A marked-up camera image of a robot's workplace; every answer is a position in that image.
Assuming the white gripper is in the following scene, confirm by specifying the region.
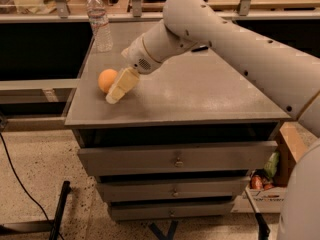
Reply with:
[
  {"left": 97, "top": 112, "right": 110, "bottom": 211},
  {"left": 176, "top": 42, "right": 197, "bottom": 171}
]
[{"left": 106, "top": 35, "right": 161, "bottom": 104}]

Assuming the orange fruit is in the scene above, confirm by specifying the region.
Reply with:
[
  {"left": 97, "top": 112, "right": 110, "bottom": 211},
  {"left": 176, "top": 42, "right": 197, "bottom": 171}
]
[{"left": 98, "top": 69, "right": 118, "bottom": 93}]

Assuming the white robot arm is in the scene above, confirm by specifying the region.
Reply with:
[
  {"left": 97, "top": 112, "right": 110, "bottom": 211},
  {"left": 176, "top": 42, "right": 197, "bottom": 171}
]
[{"left": 106, "top": 0, "right": 320, "bottom": 240}]

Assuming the clear plastic water bottle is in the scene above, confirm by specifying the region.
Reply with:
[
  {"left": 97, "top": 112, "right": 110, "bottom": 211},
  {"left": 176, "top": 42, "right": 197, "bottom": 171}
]
[{"left": 86, "top": 0, "right": 113, "bottom": 52}]

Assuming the grey drawer cabinet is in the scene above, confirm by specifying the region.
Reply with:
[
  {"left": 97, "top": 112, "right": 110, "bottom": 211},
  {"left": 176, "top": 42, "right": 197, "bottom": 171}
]
[{"left": 65, "top": 22, "right": 288, "bottom": 213}]

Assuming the black left stand leg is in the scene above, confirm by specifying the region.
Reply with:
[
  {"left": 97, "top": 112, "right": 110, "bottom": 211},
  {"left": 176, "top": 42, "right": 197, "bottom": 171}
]
[{"left": 49, "top": 181, "right": 71, "bottom": 240}]

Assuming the black stand leg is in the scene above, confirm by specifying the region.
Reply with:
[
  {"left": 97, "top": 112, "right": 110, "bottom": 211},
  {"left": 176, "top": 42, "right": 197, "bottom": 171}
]
[
  {"left": 245, "top": 188, "right": 271, "bottom": 240},
  {"left": 49, "top": 181, "right": 71, "bottom": 240}
]

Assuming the top grey drawer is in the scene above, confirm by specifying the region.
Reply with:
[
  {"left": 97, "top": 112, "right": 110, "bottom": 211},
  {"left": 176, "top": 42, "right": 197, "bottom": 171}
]
[{"left": 78, "top": 141, "right": 277, "bottom": 176}]

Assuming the grey drawer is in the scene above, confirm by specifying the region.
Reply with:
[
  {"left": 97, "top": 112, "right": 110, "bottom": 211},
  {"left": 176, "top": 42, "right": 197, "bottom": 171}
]
[
  {"left": 108, "top": 201, "right": 234, "bottom": 221},
  {"left": 97, "top": 177, "right": 249, "bottom": 202},
  {"left": 78, "top": 141, "right": 277, "bottom": 176}
]

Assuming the bottom grey drawer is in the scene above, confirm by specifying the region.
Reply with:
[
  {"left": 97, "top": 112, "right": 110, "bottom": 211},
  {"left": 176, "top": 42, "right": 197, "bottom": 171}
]
[{"left": 108, "top": 201, "right": 234, "bottom": 221}]

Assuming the middle grey drawer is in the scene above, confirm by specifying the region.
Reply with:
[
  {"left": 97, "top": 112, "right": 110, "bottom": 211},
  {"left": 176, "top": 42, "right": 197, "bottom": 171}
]
[{"left": 97, "top": 177, "right": 249, "bottom": 202}]

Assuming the green packet in box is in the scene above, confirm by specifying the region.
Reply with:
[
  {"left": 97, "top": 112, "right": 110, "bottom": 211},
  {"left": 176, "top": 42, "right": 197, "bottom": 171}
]
[{"left": 264, "top": 151, "right": 280, "bottom": 179}]

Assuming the cardboard box of groceries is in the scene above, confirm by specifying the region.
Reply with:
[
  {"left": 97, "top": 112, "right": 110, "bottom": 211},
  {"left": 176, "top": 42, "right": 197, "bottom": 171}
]
[{"left": 233, "top": 123, "right": 308, "bottom": 213}]

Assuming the black right stand leg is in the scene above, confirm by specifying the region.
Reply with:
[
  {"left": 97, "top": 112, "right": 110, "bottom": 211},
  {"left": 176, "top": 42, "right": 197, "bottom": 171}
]
[{"left": 245, "top": 188, "right": 271, "bottom": 240}]

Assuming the metal rail frame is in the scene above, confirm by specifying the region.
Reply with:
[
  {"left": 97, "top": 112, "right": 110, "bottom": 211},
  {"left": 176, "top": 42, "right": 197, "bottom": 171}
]
[{"left": 0, "top": 0, "right": 320, "bottom": 24}]

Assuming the black floor cable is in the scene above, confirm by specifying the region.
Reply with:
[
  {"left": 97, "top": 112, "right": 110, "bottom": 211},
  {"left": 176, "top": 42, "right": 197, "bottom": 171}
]
[{"left": 0, "top": 132, "right": 66, "bottom": 240}]

